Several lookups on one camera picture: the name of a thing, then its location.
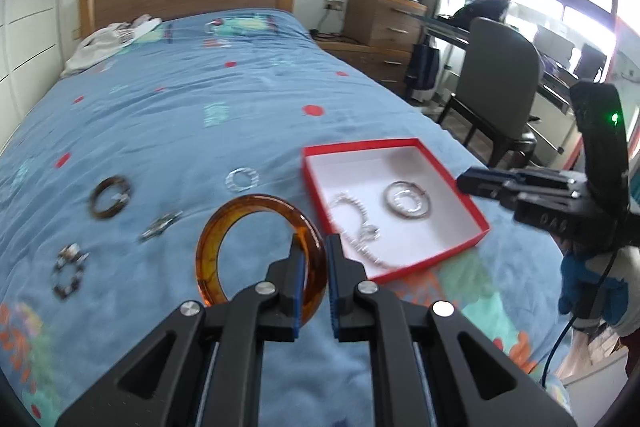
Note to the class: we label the amber translucent bangle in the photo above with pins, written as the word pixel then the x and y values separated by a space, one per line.
pixel 218 226

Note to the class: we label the dark desk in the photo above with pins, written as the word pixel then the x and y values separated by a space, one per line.
pixel 498 47

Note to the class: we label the blue patterned bed blanket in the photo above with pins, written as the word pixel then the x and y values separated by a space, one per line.
pixel 174 114

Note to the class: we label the black bag on desk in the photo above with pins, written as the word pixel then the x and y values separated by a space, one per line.
pixel 491 9

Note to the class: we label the white wardrobe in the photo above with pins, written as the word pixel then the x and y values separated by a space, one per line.
pixel 31 58

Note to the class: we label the wall power socket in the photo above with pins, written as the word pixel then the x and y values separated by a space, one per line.
pixel 334 5

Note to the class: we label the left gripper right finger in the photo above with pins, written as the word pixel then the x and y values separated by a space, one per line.
pixel 431 366

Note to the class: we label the wooden drawer chest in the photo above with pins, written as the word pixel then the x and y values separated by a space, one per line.
pixel 377 38

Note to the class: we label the grey desk chair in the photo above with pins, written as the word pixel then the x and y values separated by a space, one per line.
pixel 497 106

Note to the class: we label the white garment on bed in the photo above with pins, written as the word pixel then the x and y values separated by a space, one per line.
pixel 107 42

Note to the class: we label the dark brown stone bangle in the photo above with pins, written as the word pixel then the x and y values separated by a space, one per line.
pixel 109 197

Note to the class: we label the twisted silver hoop on blanket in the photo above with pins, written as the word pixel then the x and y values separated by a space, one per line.
pixel 242 179

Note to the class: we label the right blue white gloved hand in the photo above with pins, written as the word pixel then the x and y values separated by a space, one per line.
pixel 604 288

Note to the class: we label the red white jewelry box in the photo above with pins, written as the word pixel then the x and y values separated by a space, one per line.
pixel 395 207

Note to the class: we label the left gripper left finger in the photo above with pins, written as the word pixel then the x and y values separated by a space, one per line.
pixel 201 366

